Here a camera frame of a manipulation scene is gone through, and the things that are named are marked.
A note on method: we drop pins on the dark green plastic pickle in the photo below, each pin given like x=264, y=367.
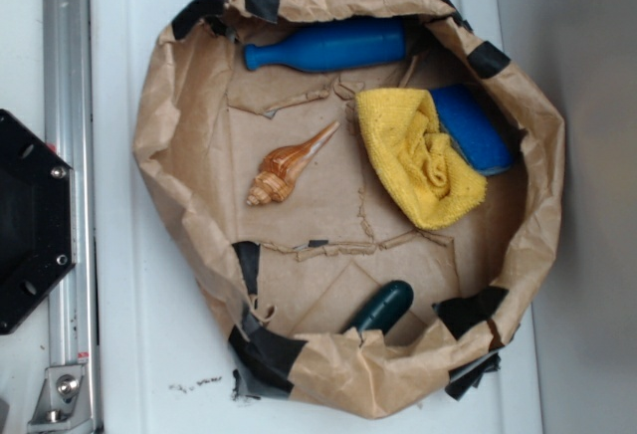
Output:
x=384, y=309

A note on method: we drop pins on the crumpled brown paper bag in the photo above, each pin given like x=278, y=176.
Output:
x=283, y=279

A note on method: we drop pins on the orange spiral seashell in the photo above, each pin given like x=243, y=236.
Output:
x=280, y=169

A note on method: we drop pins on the yellow microfiber cloth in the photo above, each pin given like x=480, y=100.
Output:
x=415, y=159

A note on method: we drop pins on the blue plastic bottle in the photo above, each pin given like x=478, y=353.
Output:
x=334, y=46

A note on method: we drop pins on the blue sponge block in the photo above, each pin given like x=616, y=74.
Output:
x=475, y=137

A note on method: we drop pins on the aluminium extrusion rail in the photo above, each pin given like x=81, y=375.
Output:
x=73, y=303

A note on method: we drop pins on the black hexagonal base plate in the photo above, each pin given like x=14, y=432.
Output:
x=37, y=241

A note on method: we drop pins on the metal corner bracket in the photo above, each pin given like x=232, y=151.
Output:
x=63, y=403

